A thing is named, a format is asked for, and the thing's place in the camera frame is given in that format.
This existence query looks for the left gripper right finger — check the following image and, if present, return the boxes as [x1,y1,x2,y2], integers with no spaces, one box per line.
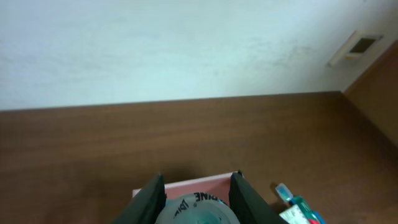
[228,171,287,224]

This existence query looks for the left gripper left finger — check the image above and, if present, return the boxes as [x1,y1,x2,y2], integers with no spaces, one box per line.
[111,174,167,224]

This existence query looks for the blue white toothbrush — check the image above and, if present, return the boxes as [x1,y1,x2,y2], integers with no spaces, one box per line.
[275,183,295,206]

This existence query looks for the teal mouthwash bottle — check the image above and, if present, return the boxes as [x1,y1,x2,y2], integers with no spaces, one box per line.
[155,192,240,224]

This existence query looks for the red green toothpaste tube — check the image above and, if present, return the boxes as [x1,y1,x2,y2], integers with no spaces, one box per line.
[292,196,321,224]

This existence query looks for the white cardboard box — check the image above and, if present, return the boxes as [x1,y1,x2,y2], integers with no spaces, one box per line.
[132,172,245,206]

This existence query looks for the blue disposable razor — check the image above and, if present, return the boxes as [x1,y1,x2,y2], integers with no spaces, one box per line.
[313,211,326,224]

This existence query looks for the white wall socket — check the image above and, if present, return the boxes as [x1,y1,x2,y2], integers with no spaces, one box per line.
[328,30,384,67]

